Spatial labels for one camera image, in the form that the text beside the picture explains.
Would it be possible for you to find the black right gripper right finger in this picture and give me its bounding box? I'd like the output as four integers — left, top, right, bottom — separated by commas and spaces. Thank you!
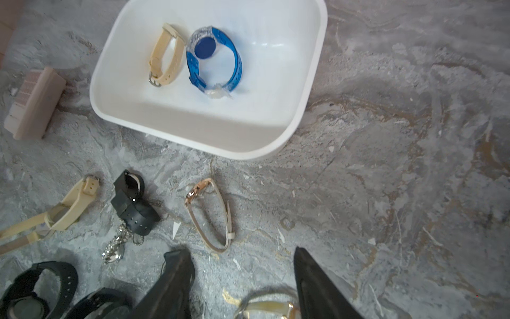
294, 247, 362, 319

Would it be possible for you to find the cream silicone watch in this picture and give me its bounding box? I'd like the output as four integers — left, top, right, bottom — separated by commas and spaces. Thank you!
1, 176, 100, 255

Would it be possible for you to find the small beige strap watch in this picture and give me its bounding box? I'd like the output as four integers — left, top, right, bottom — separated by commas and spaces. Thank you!
148, 23, 185, 87

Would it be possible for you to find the black digital watch left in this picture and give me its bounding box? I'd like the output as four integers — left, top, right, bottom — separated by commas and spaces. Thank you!
1, 261, 78, 318

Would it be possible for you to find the gold bracelet watch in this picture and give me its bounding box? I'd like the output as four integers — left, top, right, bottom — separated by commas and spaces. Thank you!
233, 287, 302, 318

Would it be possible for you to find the black small watch upper middle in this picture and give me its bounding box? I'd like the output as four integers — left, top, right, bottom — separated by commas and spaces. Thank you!
65, 288, 131, 319

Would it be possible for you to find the black watch with keychain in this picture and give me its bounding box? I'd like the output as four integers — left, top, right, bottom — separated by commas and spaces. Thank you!
102, 170, 161, 264

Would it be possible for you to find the white plastic storage box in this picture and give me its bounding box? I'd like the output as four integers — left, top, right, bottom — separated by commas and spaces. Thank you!
89, 0, 329, 161

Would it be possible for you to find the blue translucent plastic watch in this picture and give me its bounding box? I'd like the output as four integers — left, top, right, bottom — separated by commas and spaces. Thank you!
185, 26, 243, 99

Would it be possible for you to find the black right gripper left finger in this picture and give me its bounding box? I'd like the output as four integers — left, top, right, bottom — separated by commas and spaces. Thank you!
127, 249, 195, 319

